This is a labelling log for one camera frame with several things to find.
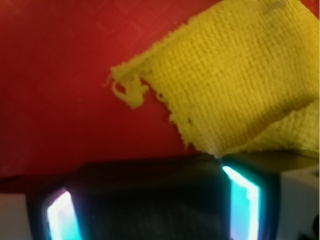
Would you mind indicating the black box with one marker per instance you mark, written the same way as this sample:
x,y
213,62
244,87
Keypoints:
x,y
168,198

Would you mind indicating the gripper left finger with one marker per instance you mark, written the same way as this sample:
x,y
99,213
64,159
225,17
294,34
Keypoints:
x,y
48,217

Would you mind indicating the yellow woven cloth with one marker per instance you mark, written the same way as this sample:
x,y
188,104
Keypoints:
x,y
241,76

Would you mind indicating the red plastic tray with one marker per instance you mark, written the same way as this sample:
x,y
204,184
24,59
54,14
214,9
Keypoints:
x,y
57,109

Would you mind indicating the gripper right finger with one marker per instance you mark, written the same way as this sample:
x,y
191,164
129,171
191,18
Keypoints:
x,y
273,196

